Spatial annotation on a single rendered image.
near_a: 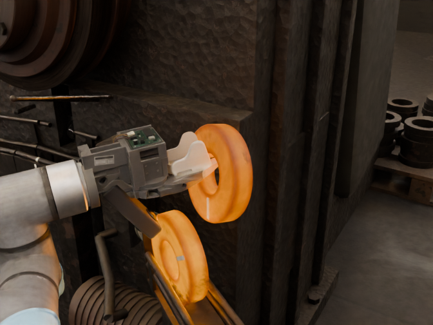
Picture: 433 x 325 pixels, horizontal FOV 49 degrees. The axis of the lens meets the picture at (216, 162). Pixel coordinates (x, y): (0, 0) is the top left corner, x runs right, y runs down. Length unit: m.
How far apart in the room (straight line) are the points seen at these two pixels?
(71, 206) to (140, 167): 0.10
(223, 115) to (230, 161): 0.24
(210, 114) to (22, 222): 0.42
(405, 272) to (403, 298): 0.16
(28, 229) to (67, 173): 0.09
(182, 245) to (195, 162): 0.13
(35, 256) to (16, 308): 0.11
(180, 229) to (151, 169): 0.12
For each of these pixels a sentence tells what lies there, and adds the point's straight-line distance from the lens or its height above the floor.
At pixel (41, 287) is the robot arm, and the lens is 0.63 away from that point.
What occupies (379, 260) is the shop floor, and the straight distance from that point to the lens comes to 2.05.
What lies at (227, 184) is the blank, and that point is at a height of 0.86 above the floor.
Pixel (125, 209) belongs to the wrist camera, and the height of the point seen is 0.83.
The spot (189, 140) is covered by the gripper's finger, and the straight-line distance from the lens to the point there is 0.72.
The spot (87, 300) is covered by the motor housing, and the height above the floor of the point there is 0.52.
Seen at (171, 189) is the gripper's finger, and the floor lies 0.86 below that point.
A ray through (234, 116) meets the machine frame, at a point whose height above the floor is 0.87.
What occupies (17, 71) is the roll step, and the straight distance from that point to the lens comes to 1.09.
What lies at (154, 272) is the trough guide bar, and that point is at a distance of 0.82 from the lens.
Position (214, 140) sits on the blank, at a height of 0.91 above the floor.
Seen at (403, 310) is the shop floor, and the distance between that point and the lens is 1.85.
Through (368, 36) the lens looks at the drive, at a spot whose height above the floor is 0.89.
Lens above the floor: 1.19
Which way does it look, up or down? 26 degrees down
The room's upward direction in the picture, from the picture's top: straight up
